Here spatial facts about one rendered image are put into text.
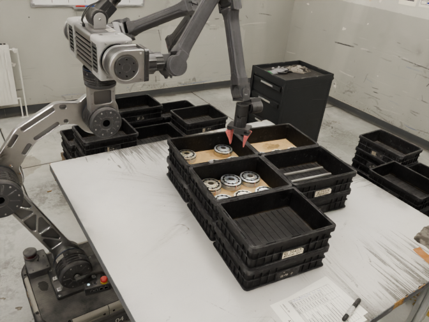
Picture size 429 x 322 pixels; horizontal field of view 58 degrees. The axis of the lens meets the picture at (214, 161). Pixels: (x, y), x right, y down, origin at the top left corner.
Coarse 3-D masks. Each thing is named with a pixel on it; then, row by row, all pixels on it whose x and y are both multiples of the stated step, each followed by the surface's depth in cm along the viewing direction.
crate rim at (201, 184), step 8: (224, 160) 192; (232, 160) 193; (264, 160) 196; (192, 168) 183; (272, 168) 190; (192, 176) 181; (280, 176) 184; (200, 184) 173; (288, 184) 180; (208, 192) 167; (256, 192) 171; (216, 200) 163; (224, 200) 163
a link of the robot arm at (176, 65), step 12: (204, 0) 153; (216, 0) 155; (228, 0) 157; (204, 12) 153; (192, 24) 151; (204, 24) 154; (180, 36) 153; (192, 36) 151; (180, 48) 148; (168, 60) 146; (180, 60) 147; (168, 72) 148; (180, 72) 148
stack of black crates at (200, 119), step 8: (208, 104) 344; (176, 112) 329; (184, 112) 334; (192, 112) 338; (200, 112) 343; (208, 112) 348; (216, 112) 337; (176, 120) 321; (184, 120) 336; (192, 120) 337; (200, 120) 339; (208, 120) 315; (216, 120) 320; (224, 120) 326; (176, 128) 322; (184, 128) 311; (192, 128) 311; (200, 128) 316; (208, 128) 319; (216, 128) 325
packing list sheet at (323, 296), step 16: (304, 288) 156; (320, 288) 157; (336, 288) 158; (272, 304) 147; (288, 304) 148; (304, 304) 149; (320, 304) 150; (336, 304) 150; (288, 320) 142; (304, 320) 142; (320, 320) 143; (336, 320) 144; (352, 320) 144
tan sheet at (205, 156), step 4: (196, 152) 218; (200, 152) 218; (204, 152) 219; (208, 152) 219; (212, 152) 219; (232, 152) 222; (196, 156) 214; (200, 156) 214; (204, 156) 215; (208, 156) 215; (212, 156) 216; (232, 156) 218; (236, 156) 218; (196, 160) 210; (200, 160) 210; (204, 160) 211; (208, 160) 211
